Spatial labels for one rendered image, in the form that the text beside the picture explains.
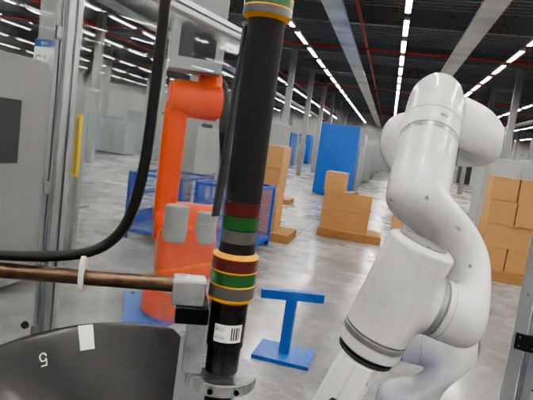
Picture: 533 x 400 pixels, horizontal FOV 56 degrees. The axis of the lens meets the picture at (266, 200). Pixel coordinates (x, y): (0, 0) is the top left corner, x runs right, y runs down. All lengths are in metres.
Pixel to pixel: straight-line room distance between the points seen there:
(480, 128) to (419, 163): 0.25
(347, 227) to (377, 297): 9.05
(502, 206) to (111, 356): 8.01
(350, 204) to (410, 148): 8.87
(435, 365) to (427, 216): 0.40
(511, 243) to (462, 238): 7.87
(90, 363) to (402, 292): 0.37
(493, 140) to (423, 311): 0.44
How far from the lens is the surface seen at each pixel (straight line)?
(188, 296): 0.46
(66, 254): 0.48
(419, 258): 0.61
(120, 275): 0.47
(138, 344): 0.66
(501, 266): 8.61
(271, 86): 0.45
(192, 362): 0.49
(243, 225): 0.45
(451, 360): 1.03
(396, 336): 0.64
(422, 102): 0.82
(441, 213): 0.71
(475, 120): 0.95
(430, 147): 0.75
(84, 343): 0.65
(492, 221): 8.45
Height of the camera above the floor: 1.68
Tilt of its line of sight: 7 degrees down
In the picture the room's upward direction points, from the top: 8 degrees clockwise
